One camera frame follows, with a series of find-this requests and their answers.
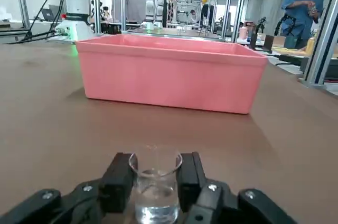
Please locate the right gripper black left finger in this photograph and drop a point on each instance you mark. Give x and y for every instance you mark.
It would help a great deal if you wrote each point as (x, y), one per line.
(116, 181)

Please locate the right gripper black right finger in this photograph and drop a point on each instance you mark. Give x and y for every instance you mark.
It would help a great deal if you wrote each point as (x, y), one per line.
(191, 181)

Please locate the grey laptop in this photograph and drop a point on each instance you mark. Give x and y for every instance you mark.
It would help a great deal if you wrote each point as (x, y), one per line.
(48, 14)

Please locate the small glass beaker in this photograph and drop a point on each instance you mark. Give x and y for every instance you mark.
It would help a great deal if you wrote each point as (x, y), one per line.
(155, 203)

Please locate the standing person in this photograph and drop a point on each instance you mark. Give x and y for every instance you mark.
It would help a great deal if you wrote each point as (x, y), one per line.
(301, 4)

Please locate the pink plastic container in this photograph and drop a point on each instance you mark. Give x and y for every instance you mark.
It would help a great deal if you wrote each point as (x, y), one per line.
(163, 81)

